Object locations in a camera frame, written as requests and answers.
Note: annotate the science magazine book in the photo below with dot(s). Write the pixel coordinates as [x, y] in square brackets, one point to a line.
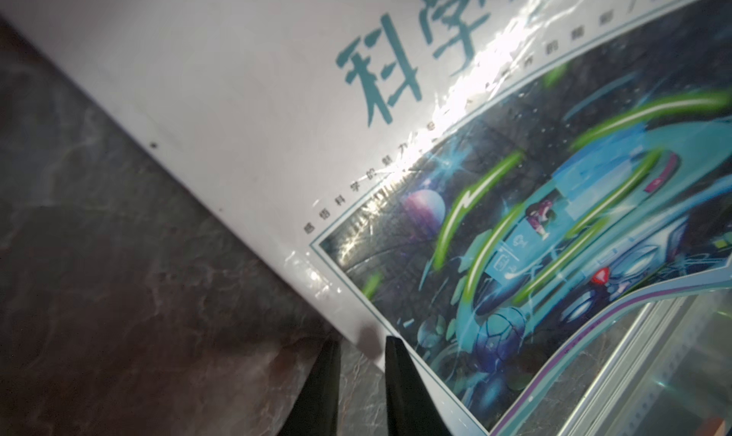
[493, 181]

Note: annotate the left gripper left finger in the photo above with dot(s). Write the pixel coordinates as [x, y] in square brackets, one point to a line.
[316, 409]

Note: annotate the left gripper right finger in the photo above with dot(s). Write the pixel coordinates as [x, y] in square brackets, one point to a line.
[410, 409]

